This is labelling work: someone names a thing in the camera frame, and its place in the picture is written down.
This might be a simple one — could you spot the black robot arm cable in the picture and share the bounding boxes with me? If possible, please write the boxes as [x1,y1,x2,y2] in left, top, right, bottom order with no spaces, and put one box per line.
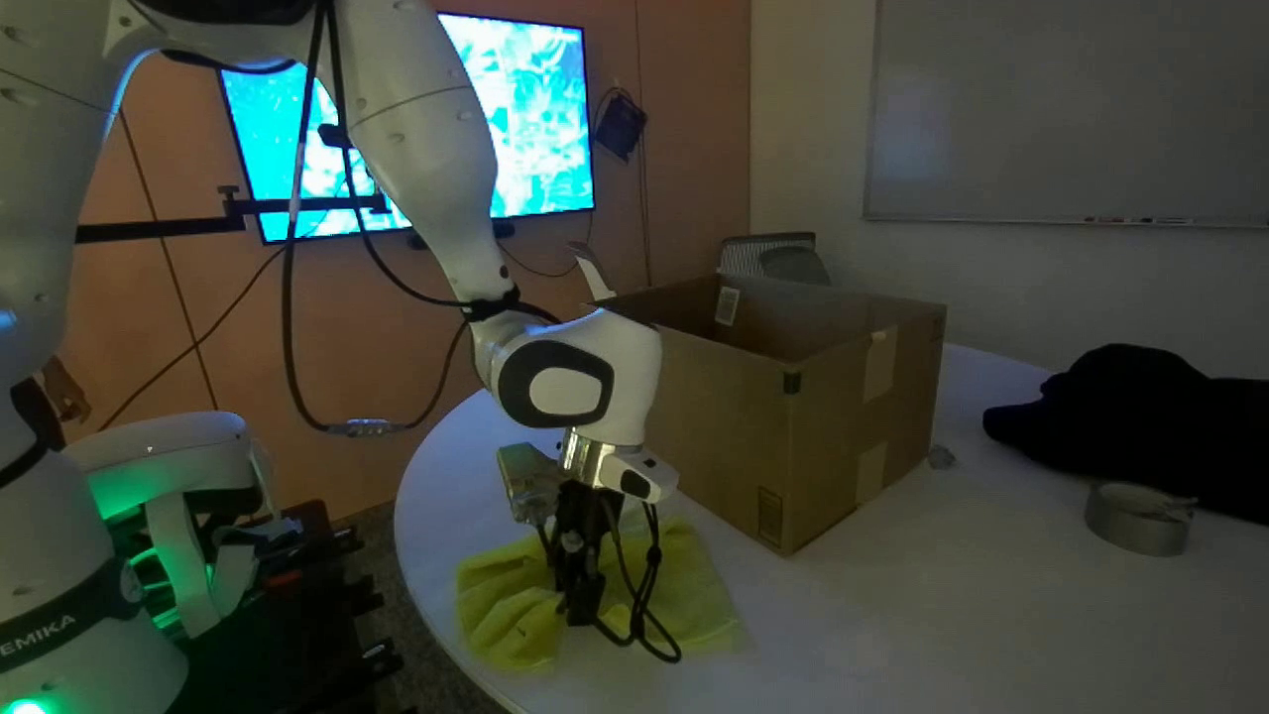
[274,0,568,441]

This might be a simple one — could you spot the grey tape roll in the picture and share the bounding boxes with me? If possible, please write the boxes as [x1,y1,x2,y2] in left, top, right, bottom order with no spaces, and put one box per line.
[1081,474,1200,560]

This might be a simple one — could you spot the open cardboard box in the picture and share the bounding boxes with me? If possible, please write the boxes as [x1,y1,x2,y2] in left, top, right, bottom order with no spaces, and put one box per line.
[584,251,952,554]

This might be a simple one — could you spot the black robot mounting cart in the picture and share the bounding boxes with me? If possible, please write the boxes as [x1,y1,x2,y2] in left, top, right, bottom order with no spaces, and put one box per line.
[171,494,402,714]

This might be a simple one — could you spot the wrist mounted camera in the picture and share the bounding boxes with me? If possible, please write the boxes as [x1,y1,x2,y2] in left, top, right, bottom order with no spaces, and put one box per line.
[492,441,568,526]

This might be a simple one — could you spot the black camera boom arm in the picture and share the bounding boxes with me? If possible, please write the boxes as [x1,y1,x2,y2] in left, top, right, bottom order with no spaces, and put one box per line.
[70,120,428,255]

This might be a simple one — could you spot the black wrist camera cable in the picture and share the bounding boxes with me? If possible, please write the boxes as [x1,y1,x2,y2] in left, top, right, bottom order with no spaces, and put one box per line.
[592,489,689,667]

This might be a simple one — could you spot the black wall box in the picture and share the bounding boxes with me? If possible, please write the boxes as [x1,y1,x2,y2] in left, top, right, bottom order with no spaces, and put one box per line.
[592,88,654,164]

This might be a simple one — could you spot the black garment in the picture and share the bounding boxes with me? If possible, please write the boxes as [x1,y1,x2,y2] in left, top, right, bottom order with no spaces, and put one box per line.
[981,341,1269,526]

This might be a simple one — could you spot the white wall whiteboard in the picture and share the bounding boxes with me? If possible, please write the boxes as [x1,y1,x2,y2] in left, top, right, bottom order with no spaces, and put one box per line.
[865,0,1269,234]

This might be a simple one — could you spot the grey plastic chair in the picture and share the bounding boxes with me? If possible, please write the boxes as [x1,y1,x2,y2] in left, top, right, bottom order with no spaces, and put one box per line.
[711,228,833,292]

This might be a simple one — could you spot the wall mounted monitor screen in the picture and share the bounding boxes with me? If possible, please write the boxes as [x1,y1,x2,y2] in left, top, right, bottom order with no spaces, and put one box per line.
[215,12,601,251]

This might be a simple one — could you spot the yellow terry cloth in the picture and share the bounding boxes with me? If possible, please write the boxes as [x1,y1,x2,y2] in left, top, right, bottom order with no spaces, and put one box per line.
[452,518,746,677]

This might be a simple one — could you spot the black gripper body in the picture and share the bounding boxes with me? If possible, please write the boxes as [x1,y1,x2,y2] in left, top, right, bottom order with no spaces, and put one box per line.
[543,473,625,570]

